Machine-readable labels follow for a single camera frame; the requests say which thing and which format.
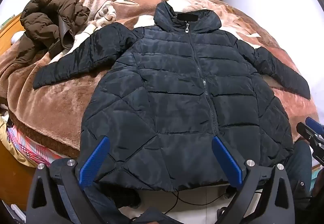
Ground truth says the wooden bed frame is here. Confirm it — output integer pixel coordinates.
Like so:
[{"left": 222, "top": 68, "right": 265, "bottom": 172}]
[{"left": 0, "top": 12, "right": 25, "bottom": 48}]

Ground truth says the brown puffer jacket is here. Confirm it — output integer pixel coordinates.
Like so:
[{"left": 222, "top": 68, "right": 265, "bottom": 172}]
[{"left": 13, "top": 0, "right": 91, "bottom": 62}]

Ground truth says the black cable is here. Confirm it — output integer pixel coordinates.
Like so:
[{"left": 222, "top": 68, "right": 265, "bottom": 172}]
[{"left": 130, "top": 189, "right": 183, "bottom": 223}]

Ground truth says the person's right leg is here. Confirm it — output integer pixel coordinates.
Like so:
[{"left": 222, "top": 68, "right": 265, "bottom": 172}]
[{"left": 283, "top": 139, "right": 314, "bottom": 205}]

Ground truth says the striped bedsheet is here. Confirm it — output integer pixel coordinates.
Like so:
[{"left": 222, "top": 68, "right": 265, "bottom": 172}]
[{"left": 6, "top": 125, "right": 59, "bottom": 167}]

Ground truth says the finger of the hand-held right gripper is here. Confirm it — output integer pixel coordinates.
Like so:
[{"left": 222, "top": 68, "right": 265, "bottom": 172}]
[{"left": 296, "top": 117, "right": 324, "bottom": 148}]

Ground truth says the black puffer jacket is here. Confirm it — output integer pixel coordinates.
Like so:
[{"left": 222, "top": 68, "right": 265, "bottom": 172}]
[{"left": 33, "top": 1, "right": 311, "bottom": 192}]

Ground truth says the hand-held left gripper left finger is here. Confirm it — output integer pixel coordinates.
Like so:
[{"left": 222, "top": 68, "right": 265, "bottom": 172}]
[{"left": 25, "top": 135, "right": 111, "bottom": 224}]

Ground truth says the brown plush printed blanket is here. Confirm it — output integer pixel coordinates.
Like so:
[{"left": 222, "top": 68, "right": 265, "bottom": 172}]
[{"left": 0, "top": 0, "right": 319, "bottom": 161}]

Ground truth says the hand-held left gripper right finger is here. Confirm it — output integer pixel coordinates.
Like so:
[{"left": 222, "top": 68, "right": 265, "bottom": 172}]
[{"left": 212, "top": 136, "right": 296, "bottom": 224}]

